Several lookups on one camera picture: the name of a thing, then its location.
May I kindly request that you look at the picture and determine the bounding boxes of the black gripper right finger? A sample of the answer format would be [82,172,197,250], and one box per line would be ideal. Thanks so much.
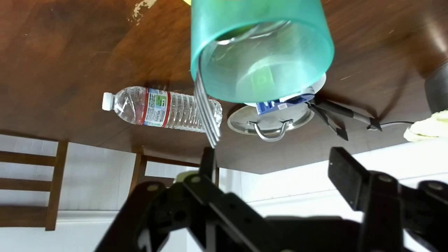
[328,145,448,252]

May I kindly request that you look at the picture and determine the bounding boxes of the yellow toy on table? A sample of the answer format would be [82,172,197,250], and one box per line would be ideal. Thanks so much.
[402,109,448,144]

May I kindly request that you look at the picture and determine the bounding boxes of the black kitchen tongs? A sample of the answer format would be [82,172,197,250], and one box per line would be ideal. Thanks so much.
[309,95,418,143]

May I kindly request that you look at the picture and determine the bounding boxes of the dark slatted wooden chair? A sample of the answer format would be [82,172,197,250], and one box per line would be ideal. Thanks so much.
[0,131,71,232]
[129,147,222,193]

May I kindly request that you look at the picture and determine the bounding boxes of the translucent green plastic cup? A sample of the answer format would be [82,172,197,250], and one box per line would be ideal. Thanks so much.
[188,0,337,105]

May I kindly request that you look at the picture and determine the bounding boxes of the clear plastic water bottle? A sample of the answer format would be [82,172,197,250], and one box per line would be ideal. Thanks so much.
[101,84,225,134]

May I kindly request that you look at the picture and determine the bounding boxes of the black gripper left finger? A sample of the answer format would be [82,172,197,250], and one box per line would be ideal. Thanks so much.
[96,145,268,252]

